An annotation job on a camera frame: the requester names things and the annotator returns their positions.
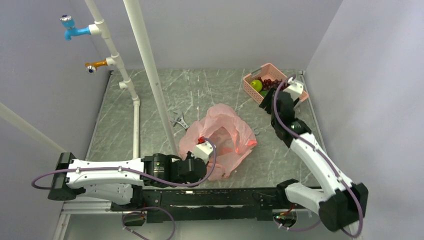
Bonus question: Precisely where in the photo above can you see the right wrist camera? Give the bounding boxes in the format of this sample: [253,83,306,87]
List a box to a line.
[283,76,304,101]

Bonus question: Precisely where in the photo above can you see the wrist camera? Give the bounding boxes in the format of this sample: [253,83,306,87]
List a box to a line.
[283,76,304,101]
[191,136,215,164]

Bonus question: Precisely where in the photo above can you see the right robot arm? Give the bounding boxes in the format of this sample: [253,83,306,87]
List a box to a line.
[259,88,369,232]

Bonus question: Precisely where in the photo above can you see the orange faucet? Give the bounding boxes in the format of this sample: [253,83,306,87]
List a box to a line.
[85,59,108,75]

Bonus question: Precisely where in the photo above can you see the red handled adjustable wrench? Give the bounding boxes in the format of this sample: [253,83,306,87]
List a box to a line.
[170,110,190,131]

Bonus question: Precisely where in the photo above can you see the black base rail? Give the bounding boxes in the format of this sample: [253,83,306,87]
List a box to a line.
[110,187,302,223]

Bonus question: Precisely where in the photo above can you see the pink plastic basket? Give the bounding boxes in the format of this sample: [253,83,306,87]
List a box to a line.
[243,63,309,107]

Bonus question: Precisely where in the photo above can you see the purple fake grapes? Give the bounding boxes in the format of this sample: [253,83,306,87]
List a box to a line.
[255,77,284,91]

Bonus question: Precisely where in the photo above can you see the blue faucet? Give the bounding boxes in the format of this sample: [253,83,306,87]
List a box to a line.
[59,14,91,41]

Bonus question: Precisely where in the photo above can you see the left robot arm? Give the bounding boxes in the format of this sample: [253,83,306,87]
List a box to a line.
[48,151,212,210]

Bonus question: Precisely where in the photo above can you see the green fake fruit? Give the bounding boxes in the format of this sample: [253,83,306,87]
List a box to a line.
[259,90,269,97]

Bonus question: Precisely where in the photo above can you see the yellow green fake mango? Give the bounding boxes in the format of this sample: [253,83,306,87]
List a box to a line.
[250,79,263,93]

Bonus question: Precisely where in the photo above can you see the pink plastic bag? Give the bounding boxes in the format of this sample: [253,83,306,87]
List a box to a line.
[178,103,257,181]

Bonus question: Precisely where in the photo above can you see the white pvc pipe frame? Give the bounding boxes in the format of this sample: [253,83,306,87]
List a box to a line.
[0,0,180,165]

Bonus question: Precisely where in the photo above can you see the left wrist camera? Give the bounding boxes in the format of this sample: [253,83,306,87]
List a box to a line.
[191,136,215,164]

